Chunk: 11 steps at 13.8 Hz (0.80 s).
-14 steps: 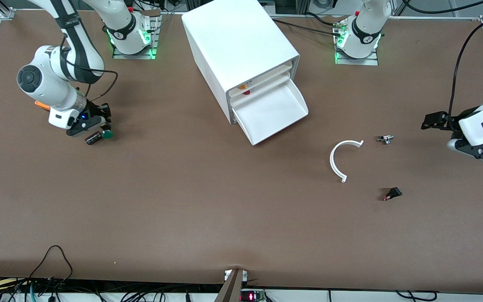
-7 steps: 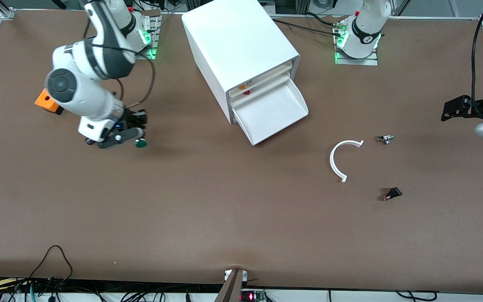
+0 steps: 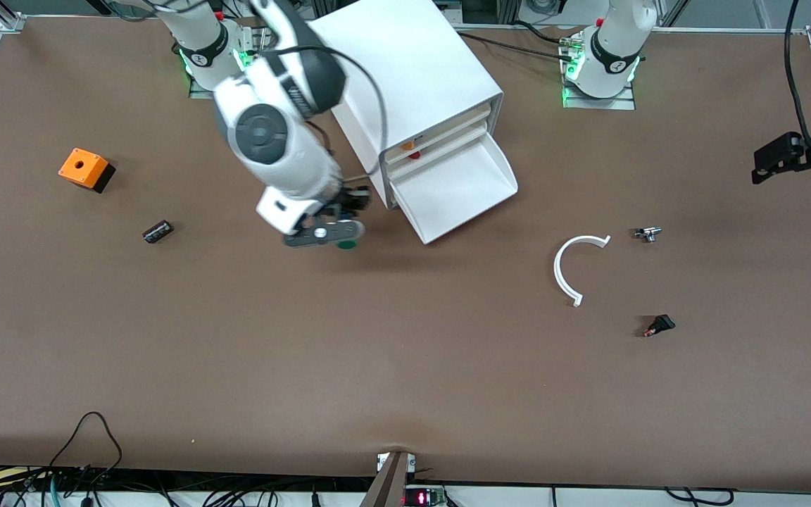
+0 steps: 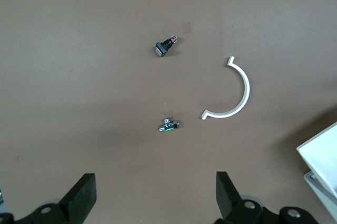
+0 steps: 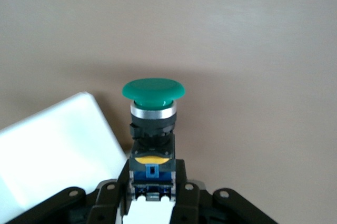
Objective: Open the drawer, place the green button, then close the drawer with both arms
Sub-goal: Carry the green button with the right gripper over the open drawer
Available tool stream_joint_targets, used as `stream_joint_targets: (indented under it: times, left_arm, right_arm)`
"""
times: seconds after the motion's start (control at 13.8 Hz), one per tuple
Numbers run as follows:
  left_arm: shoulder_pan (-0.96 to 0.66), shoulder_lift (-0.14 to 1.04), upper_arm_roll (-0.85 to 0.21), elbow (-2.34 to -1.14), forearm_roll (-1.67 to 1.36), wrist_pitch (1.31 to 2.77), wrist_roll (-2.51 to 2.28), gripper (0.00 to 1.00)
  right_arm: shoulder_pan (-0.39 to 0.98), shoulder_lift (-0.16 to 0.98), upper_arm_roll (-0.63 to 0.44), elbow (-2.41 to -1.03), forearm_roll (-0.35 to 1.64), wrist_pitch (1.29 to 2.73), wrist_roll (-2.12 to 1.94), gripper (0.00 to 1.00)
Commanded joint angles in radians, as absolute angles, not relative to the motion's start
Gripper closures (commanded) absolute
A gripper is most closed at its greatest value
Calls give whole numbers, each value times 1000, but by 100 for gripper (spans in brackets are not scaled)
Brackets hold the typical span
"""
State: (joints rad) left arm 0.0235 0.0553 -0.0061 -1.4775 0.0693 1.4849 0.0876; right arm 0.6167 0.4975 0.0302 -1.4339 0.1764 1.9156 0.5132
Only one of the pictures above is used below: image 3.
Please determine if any white plastic drawer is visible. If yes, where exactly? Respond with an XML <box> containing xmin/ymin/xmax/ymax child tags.
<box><xmin>389</xmin><ymin>132</ymin><xmax>519</xmax><ymax>245</ymax></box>
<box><xmin>382</xmin><ymin>101</ymin><xmax>496</xmax><ymax>164</ymax></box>
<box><xmin>385</xmin><ymin>121</ymin><xmax>492</xmax><ymax>177</ymax></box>

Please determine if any white drawer cabinet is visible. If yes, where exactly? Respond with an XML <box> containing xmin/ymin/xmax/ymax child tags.
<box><xmin>307</xmin><ymin>0</ymin><xmax>504</xmax><ymax>210</ymax></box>

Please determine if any white curved plastic clamp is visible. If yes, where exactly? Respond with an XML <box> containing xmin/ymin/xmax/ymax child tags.
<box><xmin>553</xmin><ymin>234</ymin><xmax>612</xmax><ymax>308</ymax></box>

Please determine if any orange and black box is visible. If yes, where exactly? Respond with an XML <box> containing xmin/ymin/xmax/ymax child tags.
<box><xmin>58</xmin><ymin>148</ymin><xmax>116</xmax><ymax>194</ymax></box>

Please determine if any red LED display board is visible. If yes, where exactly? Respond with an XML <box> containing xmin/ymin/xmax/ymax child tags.
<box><xmin>403</xmin><ymin>486</ymin><xmax>446</xmax><ymax>507</ymax></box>

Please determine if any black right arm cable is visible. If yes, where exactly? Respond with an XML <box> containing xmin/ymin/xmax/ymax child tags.
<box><xmin>265</xmin><ymin>44</ymin><xmax>389</xmax><ymax>185</ymax></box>

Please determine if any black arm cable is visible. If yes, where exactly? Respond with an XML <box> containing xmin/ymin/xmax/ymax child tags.
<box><xmin>786</xmin><ymin>0</ymin><xmax>811</xmax><ymax>152</ymax></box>
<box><xmin>265</xmin><ymin>44</ymin><xmax>389</xmax><ymax>185</ymax></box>

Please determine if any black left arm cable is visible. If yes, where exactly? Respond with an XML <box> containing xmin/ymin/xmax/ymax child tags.
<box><xmin>786</xmin><ymin>0</ymin><xmax>811</xmax><ymax>152</ymax></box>

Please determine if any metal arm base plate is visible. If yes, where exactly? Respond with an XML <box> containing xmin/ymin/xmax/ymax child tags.
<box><xmin>189</xmin><ymin>42</ymin><xmax>265</xmax><ymax>100</ymax></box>
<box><xmin>562</xmin><ymin>32</ymin><xmax>636</xmax><ymax>111</ymax></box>

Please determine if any black cable on table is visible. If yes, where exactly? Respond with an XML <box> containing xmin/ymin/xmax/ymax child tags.
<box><xmin>456</xmin><ymin>20</ymin><xmax>575</xmax><ymax>61</ymax></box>

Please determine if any grey camera mount bar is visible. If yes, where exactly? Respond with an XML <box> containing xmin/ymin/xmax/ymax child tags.
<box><xmin>360</xmin><ymin>451</ymin><xmax>410</xmax><ymax>507</ymax></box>

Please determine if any black looped cable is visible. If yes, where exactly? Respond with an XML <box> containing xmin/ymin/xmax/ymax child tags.
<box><xmin>49</xmin><ymin>411</ymin><xmax>123</xmax><ymax>472</ymax></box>

